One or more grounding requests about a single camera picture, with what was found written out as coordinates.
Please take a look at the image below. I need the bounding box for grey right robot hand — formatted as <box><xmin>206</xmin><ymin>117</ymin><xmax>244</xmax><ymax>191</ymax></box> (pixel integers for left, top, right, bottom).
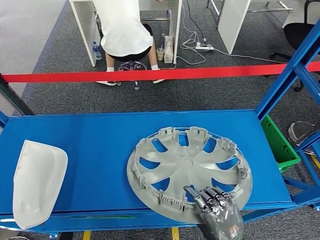
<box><xmin>183</xmin><ymin>185</ymin><xmax>245</xmax><ymax>240</ymax></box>

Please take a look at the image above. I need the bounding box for white desk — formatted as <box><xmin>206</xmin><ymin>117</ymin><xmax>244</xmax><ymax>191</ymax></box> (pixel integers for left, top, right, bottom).
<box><xmin>282</xmin><ymin>0</ymin><xmax>308</xmax><ymax>29</ymax></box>
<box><xmin>69</xmin><ymin>0</ymin><xmax>183</xmax><ymax>67</ymax></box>
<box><xmin>206</xmin><ymin>0</ymin><xmax>293</xmax><ymax>56</ymax></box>

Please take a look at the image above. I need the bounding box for black cable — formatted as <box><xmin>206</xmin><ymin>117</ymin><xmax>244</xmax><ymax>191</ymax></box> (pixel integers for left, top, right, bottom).
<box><xmin>186</xmin><ymin>0</ymin><xmax>207</xmax><ymax>44</ymax></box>

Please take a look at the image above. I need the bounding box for clear water bottle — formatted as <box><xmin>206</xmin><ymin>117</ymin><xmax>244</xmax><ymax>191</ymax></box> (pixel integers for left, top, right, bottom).
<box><xmin>92</xmin><ymin>41</ymin><xmax>103</xmax><ymax>61</ymax></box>

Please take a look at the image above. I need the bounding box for chrome base stool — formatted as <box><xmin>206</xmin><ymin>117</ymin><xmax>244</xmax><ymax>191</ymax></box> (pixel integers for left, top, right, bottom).
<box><xmin>117</xmin><ymin>60</ymin><xmax>148</xmax><ymax>91</ymax></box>

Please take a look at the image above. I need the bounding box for red barrier tape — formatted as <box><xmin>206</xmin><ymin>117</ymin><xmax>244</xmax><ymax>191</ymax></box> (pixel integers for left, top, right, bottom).
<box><xmin>0</xmin><ymin>61</ymin><xmax>320</xmax><ymax>84</ymax></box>

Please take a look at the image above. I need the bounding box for silver metal dome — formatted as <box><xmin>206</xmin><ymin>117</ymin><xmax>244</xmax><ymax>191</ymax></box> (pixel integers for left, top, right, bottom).
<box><xmin>287</xmin><ymin>120</ymin><xmax>320</xmax><ymax>156</ymax></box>

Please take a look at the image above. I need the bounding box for drink cup with straw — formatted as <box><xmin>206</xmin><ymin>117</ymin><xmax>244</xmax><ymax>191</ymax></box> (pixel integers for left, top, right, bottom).
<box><xmin>156</xmin><ymin>44</ymin><xmax>165</xmax><ymax>62</ymax></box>

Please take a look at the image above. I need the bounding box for grey plastic wheel hubcap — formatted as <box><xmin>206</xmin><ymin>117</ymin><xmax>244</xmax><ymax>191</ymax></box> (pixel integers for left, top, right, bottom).
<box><xmin>126</xmin><ymin>125</ymin><xmax>253</xmax><ymax>225</ymax></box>

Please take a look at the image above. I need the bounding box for green plastic crate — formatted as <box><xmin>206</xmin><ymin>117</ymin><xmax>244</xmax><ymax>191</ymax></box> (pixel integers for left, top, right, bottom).
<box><xmin>260</xmin><ymin>114</ymin><xmax>302</xmax><ymax>173</ymax></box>

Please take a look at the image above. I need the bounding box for white paper bag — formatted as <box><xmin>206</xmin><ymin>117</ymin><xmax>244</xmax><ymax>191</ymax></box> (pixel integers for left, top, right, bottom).
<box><xmin>163</xmin><ymin>33</ymin><xmax>175</xmax><ymax>64</ymax></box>

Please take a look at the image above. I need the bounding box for dark grey metal post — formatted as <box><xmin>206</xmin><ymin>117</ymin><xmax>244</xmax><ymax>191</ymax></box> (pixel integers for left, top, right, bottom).
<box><xmin>0</xmin><ymin>74</ymin><xmax>35</xmax><ymax>117</ymax></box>

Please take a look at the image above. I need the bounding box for blue metal shelf rack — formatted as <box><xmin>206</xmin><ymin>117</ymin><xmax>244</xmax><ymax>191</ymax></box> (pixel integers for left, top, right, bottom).
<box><xmin>0</xmin><ymin>19</ymin><xmax>320</xmax><ymax>240</ymax></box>

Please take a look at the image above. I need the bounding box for person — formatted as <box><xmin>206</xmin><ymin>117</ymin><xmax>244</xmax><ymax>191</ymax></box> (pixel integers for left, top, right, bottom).
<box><xmin>92</xmin><ymin>0</ymin><xmax>166</xmax><ymax>87</ymax></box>

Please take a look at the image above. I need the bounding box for white mirror cover part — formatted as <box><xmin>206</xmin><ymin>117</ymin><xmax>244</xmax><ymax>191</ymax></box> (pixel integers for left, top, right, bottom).
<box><xmin>12</xmin><ymin>139</ymin><xmax>69</xmax><ymax>231</ymax></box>

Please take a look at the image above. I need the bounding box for black office chair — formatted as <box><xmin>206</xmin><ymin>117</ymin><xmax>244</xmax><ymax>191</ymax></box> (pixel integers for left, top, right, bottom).
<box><xmin>269</xmin><ymin>0</ymin><xmax>320</xmax><ymax>94</ymax></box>

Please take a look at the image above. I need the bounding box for white power strip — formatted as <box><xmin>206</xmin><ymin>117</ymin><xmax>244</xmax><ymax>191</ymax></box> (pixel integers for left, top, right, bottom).
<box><xmin>195</xmin><ymin>42</ymin><xmax>215</xmax><ymax>52</ymax></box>

